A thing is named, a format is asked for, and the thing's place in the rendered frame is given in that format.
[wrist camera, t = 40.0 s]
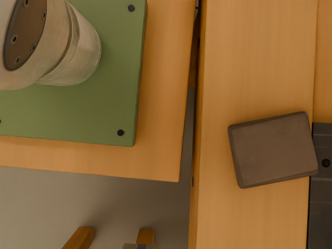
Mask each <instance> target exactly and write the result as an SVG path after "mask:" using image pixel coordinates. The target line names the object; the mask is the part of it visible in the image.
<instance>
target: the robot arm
mask: <svg viewBox="0 0 332 249"><path fill-rule="evenodd" d="M101 53H102V46H101V40H100V37H99V34H98V33H97V31H96V29H95V28H94V27H93V26H92V24H91V23H90V22H89V21H88V20H87V19H86V18H85V17H84V16H83V15H82V14H81V13H79V12H78V11H77V10H76V9H75V8H74V7H73V6H72V5H71V4H70V3H69V2H68V1H67V0H0V91H4V90H17V89H23V88H26V87H28V86H30V85H32V84H34V83H36V84H46V85H55V86H72V85H77V84H80V83H82V82H84V81H85V80H87V79H88V78H89V77H90V76H91V75H92V74H93V73H94V72H95V70H96V69H97V67H98V65H99V62H100V59H101ZM122 249H161V245H153V244H129V243H124V245H123V248H122Z"/></svg>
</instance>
